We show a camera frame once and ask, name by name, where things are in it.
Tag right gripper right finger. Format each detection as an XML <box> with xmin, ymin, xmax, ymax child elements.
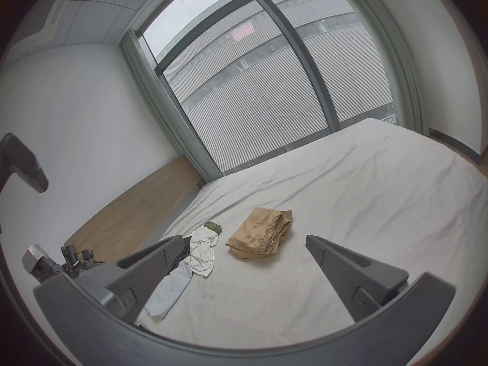
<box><xmin>305</xmin><ymin>235</ymin><xmax>410</xmax><ymax>324</ymax></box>

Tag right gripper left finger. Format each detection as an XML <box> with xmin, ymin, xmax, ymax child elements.
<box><xmin>74</xmin><ymin>236</ymin><xmax>191</xmax><ymax>325</ymax></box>

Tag tan shorts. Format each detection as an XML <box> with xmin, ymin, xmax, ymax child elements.
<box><xmin>225</xmin><ymin>207</ymin><xmax>293</xmax><ymax>259</ymax></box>

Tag bed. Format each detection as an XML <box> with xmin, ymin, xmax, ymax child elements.
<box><xmin>63</xmin><ymin>117</ymin><xmax>488</xmax><ymax>348</ymax></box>

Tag pale grey garment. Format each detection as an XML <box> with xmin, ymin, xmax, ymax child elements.
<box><xmin>144</xmin><ymin>258</ymin><xmax>191</xmax><ymax>320</ymax></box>

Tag white garment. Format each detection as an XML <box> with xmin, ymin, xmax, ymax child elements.
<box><xmin>189</xmin><ymin>227</ymin><xmax>220</xmax><ymax>278</ymax></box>

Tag grey-green curtain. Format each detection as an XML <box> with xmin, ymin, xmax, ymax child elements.
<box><xmin>120</xmin><ymin>31</ymin><xmax>223</xmax><ymax>184</ymax></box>
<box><xmin>328</xmin><ymin>0</ymin><xmax>431</xmax><ymax>136</ymax></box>

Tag window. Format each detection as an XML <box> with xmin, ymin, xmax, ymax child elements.
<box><xmin>143</xmin><ymin>0</ymin><xmax>399</xmax><ymax>176</ymax></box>

